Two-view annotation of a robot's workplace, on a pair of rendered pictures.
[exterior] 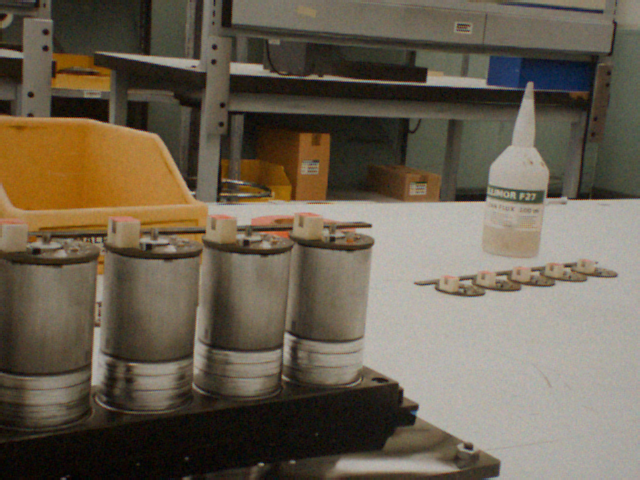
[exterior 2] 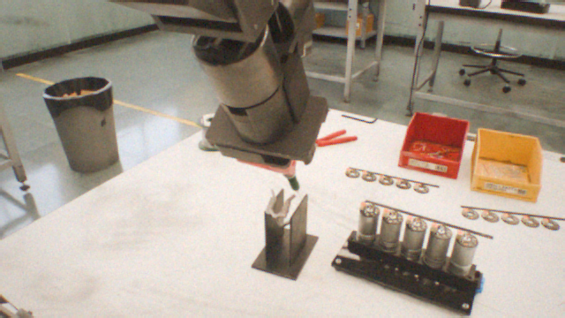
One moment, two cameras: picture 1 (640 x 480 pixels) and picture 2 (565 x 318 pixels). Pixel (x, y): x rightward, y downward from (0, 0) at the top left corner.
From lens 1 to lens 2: 0.32 m
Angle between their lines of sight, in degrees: 63
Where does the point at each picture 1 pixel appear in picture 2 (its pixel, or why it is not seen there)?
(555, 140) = not seen: outside the picture
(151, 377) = (406, 250)
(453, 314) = not seen: outside the picture
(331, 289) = (456, 252)
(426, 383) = (519, 282)
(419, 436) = (464, 296)
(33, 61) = not seen: outside the picture
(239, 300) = (430, 245)
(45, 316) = (385, 230)
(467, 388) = (529, 291)
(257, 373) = (432, 261)
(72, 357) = (389, 239)
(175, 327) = (412, 244)
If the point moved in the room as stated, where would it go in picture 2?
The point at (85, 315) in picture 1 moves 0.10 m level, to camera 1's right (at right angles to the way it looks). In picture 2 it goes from (394, 233) to (456, 291)
